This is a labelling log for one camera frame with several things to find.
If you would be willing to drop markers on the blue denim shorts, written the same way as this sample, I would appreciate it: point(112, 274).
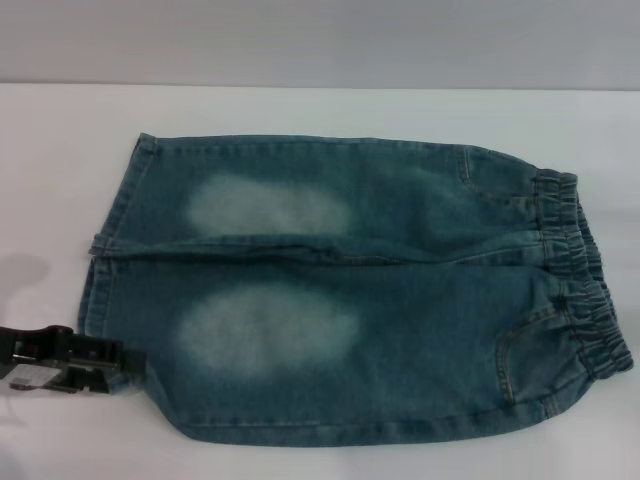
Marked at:
point(380, 310)

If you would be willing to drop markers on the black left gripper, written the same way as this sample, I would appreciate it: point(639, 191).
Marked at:
point(30, 357)

